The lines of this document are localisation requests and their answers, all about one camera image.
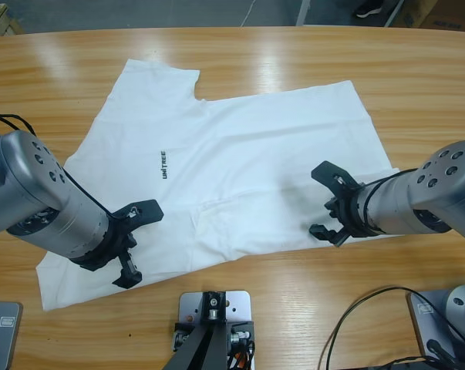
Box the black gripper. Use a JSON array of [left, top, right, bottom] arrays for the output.
[[308, 160, 376, 248], [69, 198, 165, 289]]

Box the white T-shirt with black logo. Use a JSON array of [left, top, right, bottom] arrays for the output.
[[36, 58, 401, 312]]

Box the white table leg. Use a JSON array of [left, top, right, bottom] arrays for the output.
[[295, 0, 311, 26]]

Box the black shoe with white sole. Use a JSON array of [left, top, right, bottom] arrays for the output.
[[355, 0, 386, 19]]

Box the slanted pale bar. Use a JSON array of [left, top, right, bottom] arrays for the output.
[[383, 0, 406, 28]]

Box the cardboard box with blue print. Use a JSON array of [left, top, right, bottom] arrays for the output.
[[393, 0, 465, 31]]

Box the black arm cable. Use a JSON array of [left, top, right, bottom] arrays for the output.
[[0, 107, 116, 219]]

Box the black cable on table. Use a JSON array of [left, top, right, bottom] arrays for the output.
[[319, 285, 465, 370]]

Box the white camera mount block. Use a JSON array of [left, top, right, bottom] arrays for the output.
[[172, 291, 256, 370]]

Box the orange and black cable bundle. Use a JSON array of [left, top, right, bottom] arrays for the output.
[[227, 341, 257, 370]]

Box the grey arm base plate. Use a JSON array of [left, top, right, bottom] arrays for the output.
[[0, 301, 24, 370], [406, 284, 465, 363]]

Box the thin twisted black cable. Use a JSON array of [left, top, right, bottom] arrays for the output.
[[369, 355, 430, 366]]

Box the white floor cable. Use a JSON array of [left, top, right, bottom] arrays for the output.
[[241, 0, 257, 28]]

